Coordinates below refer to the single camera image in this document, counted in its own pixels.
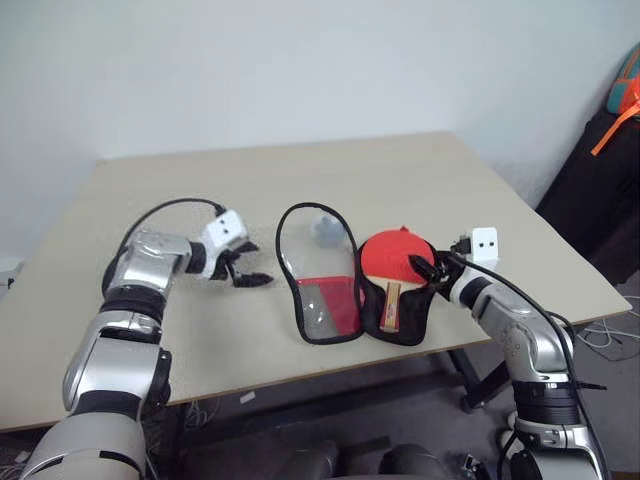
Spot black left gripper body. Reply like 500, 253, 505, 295
211, 245, 245, 284

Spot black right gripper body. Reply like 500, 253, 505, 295
428, 252, 464, 294

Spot red table tennis paddle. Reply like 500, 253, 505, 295
359, 225, 437, 332

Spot black clear paddle case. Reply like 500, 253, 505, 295
275, 201, 445, 347

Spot beige table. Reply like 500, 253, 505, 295
0, 130, 634, 434

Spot dark rounded shape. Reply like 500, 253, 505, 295
278, 439, 342, 480
378, 443, 452, 480

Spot teal and orange bag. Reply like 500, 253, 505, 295
604, 42, 640, 120

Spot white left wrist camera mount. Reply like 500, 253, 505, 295
199, 209, 250, 281

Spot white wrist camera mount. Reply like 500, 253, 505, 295
458, 226, 501, 274
199, 209, 250, 281

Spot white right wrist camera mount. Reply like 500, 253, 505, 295
458, 226, 501, 274

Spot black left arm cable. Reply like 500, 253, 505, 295
101, 197, 227, 296

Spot black table frame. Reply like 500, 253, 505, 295
172, 344, 519, 454

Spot grey wires under table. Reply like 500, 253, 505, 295
183, 397, 222, 432

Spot black bag with orange strap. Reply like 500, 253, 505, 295
534, 107, 640, 287

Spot white floor cables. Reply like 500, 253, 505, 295
573, 305, 640, 362

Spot white box by wall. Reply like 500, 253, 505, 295
0, 257, 24, 290

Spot orange strap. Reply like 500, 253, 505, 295
591, 97, 640, 156

